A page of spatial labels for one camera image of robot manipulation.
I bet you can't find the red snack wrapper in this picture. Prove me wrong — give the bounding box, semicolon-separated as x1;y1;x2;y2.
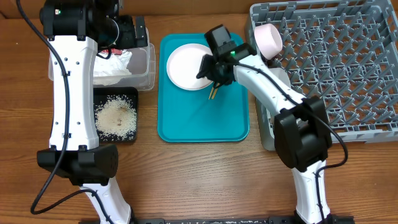
101;49;124;55

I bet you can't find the pink round plate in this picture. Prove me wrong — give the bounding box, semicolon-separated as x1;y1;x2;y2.
166;44;213;91

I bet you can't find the white napkin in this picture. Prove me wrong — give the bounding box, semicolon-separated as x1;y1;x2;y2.
93;50;132;86

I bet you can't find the pink small bowl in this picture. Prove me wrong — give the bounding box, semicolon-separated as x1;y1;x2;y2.
254;24;283;60

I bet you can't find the grey-green bowl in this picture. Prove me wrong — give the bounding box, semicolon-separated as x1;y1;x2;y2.
270;68;291;87

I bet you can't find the white rice pile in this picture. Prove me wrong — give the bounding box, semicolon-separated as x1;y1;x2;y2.
94;95;137;142

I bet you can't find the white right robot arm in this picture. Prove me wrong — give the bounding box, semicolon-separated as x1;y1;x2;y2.
197;44;332;223

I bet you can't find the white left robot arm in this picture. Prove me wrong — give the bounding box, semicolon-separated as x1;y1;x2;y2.
37;1;143;223

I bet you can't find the grey dishwasher rack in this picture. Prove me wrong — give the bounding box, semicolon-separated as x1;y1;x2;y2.
245;0;397;143

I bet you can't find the clear plastic bin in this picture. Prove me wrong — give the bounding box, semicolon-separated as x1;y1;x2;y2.
50;35;155;91

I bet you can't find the teal plastic tray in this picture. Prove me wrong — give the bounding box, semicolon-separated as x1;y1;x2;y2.
157;33;249;142

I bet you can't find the black plastic tray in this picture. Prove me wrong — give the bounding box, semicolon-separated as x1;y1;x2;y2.
94;87;138;143

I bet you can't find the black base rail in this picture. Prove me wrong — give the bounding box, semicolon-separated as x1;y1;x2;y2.
134;215;355;224

